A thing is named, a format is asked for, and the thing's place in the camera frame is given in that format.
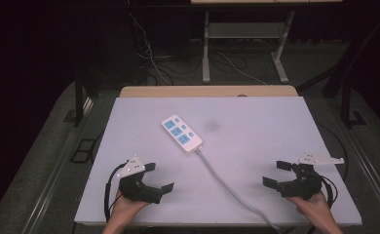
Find black floor frame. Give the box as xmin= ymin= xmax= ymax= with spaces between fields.
xmin=69 ymin=138 xmax=96 ymax=164

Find white floor cable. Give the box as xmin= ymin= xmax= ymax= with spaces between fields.
xmin=129 ymin=12 xmax=172 ymax=86
xmin=216 ymin=51 xmax=268 ymax=86

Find black floor cable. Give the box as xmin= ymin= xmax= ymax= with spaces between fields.
xmin=317 ymin=122 xmax=351 ymax=182

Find person's left hand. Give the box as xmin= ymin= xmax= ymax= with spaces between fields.
xmin=110 ymin=190 xmax=151 ymax=225

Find grey metal table frame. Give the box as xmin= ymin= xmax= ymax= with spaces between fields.
xmin=201 ymin=11 xmax=296 ymax=85

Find wooden table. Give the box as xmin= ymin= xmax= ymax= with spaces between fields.
xmin=118 ymin=85 xmax=299 ymax=98

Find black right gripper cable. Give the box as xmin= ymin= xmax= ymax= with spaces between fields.
xmin=320 ymin=175 xmax=339 ymax=209

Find black stand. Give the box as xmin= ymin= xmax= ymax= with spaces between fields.
xmin=339 ymin=76 xmax=367 ymax=129

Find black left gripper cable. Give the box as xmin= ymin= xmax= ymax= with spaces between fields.
xmin=103 ymin=160 xmax=130 ymax=223

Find grey power strip cable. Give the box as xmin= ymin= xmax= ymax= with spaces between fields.
xmin=195 ymin=146 xmax=283 ymax=233

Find white table cover board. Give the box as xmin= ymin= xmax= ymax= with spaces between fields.
xmin=74 ymin=96 xmax=363 ymax=228

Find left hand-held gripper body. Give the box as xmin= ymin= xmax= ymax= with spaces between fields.
xmin=116 ymin=155 xmax=164 ymax=206

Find person's right hand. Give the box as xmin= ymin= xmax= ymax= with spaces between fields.
xmin=286 ymin=190 xmax=334 ymax=226

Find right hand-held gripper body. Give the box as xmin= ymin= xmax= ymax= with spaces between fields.
xmin=277 ymin=151 xmax=345 ymax=201

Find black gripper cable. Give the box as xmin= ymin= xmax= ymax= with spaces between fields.
xmin=320 ymin=175 xmax=339 ymax=209
xmin=103 ymin=160 xmax=130 ymax=223

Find white power strip blue sockets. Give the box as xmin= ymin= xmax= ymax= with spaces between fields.
xmin=161 ymin=113 xmax=204 ymax=156

